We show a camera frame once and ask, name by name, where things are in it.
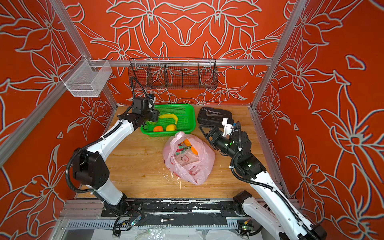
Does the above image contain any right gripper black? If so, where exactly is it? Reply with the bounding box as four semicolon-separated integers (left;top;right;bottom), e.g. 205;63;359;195
199;124;243;163

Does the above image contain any orange fruit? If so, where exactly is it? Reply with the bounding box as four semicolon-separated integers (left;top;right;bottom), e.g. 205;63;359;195
153;126;164;133
183;139;198;156

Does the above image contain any yellow lemon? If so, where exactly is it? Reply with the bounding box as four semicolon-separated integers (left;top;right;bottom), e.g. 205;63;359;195
166;124;177;132

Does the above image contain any pink plastic bag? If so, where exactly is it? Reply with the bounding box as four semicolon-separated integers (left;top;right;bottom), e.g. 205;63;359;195
163;132;215;185

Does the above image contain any red watermelon slice toy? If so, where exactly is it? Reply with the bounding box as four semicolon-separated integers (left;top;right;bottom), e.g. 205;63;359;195
175;144;190;156

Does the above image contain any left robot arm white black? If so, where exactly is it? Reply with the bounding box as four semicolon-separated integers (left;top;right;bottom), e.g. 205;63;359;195
65;93;160;217

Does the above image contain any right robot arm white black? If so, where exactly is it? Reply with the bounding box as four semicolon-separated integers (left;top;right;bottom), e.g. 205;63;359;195
199;119;327;240

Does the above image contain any yellow banana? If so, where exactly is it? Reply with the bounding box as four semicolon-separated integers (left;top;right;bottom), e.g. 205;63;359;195
159;114;179;125

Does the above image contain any green plastic basket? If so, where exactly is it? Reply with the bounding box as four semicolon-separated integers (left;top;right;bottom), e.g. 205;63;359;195
141;104;196;138

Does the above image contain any black tool case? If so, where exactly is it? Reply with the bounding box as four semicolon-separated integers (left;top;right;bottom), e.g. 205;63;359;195
197;107;234;128

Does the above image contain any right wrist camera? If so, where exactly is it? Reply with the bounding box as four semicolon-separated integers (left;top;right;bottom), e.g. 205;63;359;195
222;118;234;137

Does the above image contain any black wire basket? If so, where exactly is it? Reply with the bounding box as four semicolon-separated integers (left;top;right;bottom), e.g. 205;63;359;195
128;57;219;90

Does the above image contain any clear plastic wall bin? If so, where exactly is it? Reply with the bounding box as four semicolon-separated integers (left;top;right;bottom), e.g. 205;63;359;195
60;60;112;97

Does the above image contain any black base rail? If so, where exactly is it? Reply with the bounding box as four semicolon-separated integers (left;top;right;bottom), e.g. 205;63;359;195
118;199;252;229

